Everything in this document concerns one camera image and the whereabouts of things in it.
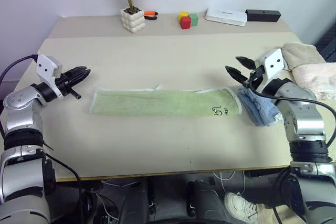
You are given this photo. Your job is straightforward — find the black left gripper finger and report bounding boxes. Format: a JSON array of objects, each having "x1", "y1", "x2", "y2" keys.
[
  {"x1": 70, "y1": 68, "x2": 92, "y2": 87},
  {"x1": 67, "y1": 66, "x2": 89, "y2": 78}
]

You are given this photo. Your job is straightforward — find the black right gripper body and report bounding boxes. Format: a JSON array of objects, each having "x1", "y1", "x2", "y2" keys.
[{"x1": 243, "y1": 65, "x2": 266, "y2": 90}]

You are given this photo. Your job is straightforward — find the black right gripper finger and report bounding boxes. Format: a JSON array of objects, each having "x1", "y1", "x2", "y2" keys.
[
  {"x1": 235, "y1": 56, "x2": 257, "y2": 70},
  {"x1": 225, "y1": 65, "x2": 249, "y2": 85}
]

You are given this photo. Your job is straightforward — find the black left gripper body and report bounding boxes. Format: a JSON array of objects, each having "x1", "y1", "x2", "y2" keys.
[{"x1": 54, "y1": 71, "x2": 81, "y2": 101}]

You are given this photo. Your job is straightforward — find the blue folded towel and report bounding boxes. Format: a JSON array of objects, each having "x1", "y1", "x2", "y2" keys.
[{"x1": 237, "y1": 86, "x2": 282, "y2": 128}]

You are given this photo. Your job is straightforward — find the beige towel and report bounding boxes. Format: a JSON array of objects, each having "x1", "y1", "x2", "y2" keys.
[{"x1": 281, "y1": 42, "x2": 327, "y2": 70}]

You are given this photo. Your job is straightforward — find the pale pink towel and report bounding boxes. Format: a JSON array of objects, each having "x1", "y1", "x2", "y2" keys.
[{"x1": 291, "y1": 62, "x2": 336, "y2": 102}]

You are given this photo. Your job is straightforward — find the green towel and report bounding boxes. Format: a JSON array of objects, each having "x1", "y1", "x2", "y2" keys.
[{"x1": 88, "y1": 84, "x2": 243, "y2": 118}]

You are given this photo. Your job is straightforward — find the white flat box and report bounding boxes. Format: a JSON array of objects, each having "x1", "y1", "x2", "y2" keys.
[{"x1": 205, "y1": 6, "x2": 248, "y2": 27}]

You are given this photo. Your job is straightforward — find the black rectangular box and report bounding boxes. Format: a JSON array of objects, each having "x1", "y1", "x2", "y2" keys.
[{"x1": 245, "y1": 9, "x2": 282, "y2": 23}]

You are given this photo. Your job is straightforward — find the green cube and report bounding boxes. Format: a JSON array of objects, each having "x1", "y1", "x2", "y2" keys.
[{"x1": 188, "y1": 13, "x2": 199, "y2": 27}]

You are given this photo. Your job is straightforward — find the red cube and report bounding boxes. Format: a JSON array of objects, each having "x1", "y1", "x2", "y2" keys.
[{"x1": 180, "y1": 16, "x2": 192, "y2": 30}]

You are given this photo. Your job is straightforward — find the white bubble plant pot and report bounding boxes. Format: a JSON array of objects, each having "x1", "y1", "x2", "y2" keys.
[{"x1": 120, "y1": 6, "x2": 146, "y2": 34}]

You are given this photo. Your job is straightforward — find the orange and black pliers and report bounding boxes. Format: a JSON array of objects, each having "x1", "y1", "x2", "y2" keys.
[{"x1": 143, "y1": 10, "x2": 159, "y2": 21}]

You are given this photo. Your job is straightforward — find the beige table mat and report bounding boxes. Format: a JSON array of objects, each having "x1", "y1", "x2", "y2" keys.
[{"x1": 13, "y1": 31, "x2": 316, "y2": 180}]

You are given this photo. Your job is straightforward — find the dark rounded shape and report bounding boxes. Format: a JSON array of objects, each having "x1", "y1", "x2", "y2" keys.
[{"x1": 185, "y1": 178, "x2": 232, "y2": 219}]

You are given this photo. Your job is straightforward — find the white sneaker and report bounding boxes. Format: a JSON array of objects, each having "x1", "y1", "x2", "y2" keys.
[{"x1": 224, "y1": 191, "x2": 258, "y2": 222}]

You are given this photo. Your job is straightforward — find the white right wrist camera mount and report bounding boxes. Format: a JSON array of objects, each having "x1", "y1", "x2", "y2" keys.
[{"x1": 255, "y1": 48, "x2": 286, "y2": 89}]

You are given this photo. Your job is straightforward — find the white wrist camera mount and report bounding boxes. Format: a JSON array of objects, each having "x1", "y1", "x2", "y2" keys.
[
  {"x1": 36, "y1": 54, "x2": 64, "y2": 97},
  {"x1": 255, "y1": 48, "x2": 286, "y2": 89}
]

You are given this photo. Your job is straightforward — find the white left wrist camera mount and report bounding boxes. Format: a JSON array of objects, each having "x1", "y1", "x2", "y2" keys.
[{"x1": 36, "y1": 54, "x2": 64, "y2": 97}]

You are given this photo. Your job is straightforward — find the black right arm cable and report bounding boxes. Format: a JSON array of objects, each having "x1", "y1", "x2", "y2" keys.
[{"x1": 245, "y1": 70, "x2": 336, "y2": 156}]

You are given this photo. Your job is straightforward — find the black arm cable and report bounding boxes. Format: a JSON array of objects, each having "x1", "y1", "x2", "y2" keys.
[
  {"x1": 245, "y1": 70, "x2": 336, "y2": 156},
  {"x1": 0, "y1": 54, "x2": 39, "y2": 88}
]

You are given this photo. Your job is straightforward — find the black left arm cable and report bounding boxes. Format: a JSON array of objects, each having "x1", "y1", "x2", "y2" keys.
[{"x1": 0, "y1": 54, "x2": 39, "y2": 88}]

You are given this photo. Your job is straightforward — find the white thin cable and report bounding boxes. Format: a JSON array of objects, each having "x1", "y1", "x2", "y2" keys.
[{"x1": 212, "y1": 170, "x2": 246, "y2": 193}]

